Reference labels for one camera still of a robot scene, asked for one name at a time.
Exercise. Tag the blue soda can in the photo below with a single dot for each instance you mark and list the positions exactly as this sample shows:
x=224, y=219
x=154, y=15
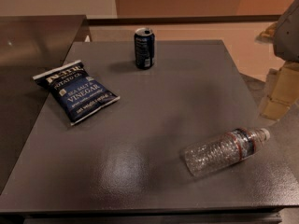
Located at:
x=144, y=40

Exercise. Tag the blue potato chip bag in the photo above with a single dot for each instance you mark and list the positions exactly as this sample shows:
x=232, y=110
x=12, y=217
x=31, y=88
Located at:
x=79, y=94

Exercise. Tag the clear plastic water bottle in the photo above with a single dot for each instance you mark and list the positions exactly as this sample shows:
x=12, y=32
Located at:
x=225, y=150

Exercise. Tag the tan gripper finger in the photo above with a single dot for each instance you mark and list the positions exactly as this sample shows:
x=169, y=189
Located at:
x=281, y=91

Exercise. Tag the dark side counter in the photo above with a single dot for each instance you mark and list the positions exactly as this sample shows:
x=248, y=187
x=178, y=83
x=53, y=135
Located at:
x=29, y=45

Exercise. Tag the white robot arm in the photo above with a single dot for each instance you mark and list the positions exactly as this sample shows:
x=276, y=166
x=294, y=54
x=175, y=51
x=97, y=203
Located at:
x=284, y=35

